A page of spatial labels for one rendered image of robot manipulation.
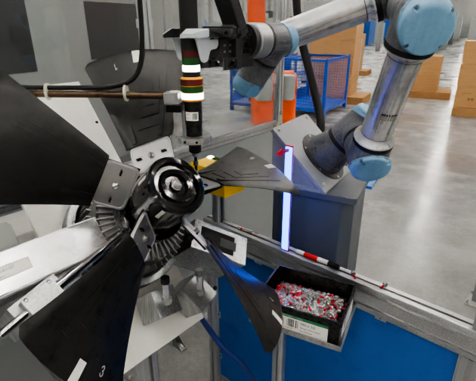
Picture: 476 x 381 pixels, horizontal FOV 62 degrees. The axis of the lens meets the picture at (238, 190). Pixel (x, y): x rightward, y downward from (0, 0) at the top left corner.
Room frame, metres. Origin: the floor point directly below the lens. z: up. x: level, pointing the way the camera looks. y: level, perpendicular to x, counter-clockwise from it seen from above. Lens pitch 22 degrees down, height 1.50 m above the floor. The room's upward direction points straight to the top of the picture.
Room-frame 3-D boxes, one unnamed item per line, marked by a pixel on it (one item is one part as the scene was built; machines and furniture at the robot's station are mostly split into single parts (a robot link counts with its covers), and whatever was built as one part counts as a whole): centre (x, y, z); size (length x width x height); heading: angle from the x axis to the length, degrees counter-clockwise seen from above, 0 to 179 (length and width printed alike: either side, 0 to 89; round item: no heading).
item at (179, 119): (0.80, 0.10, 1.33); 0.09 x 0.07 x 0.10; 83
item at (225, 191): (1.26, 0.07, 1.02); 0.16 x 0.10 x 0.11; 48
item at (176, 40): (0.82, 0.11, 1.46); 0.09 x 0.03 x 0.06; 128
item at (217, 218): (1.26, 0.07, 0.92); 0.03 x 0.03 x 0.12; 48
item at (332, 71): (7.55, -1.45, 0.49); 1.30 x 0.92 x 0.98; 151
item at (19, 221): (1.04, 0.65, 0.92); 0.17 x 0.16 x 0.11; 48
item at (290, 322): (0.83, -0.17, 0.85); 0.22 x 0.17 x 0.07; 63
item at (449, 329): (1.00, -0.23, 0.82); 0.90 x 0.04 x 0.08; 48
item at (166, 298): (0.69, 0.15, 0.99); 0.02 x 0.02 x 0.06
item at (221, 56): (0.88, 0.02, 1.46); 0.12 x 0.08 x 0.09; 138
